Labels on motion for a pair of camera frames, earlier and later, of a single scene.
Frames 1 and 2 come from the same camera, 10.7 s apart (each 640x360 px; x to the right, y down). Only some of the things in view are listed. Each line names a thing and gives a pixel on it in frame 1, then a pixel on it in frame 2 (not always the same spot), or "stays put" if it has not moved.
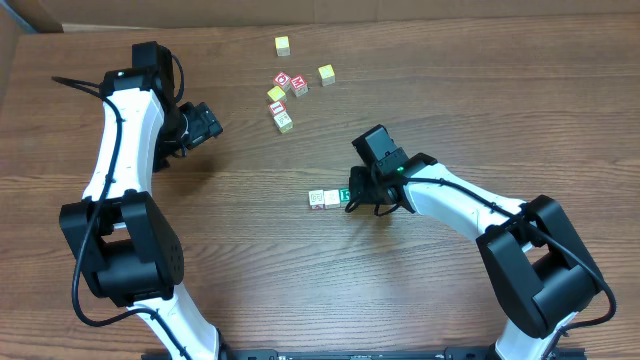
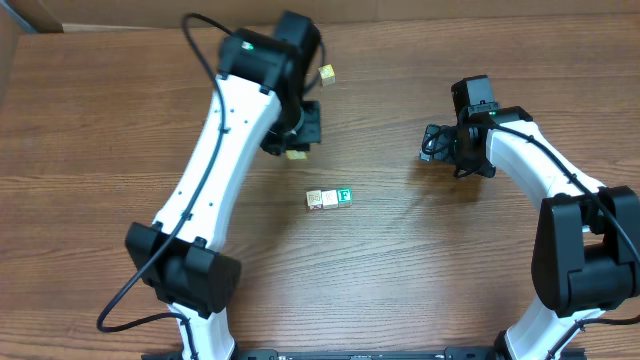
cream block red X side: x=316 y=199 stays put
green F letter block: x=344 y=194 stays put
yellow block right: x=327 y=74 stays put
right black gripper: x=357 y=185 to x=437 y=145
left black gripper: x=203 y=125 to x=307 y=128
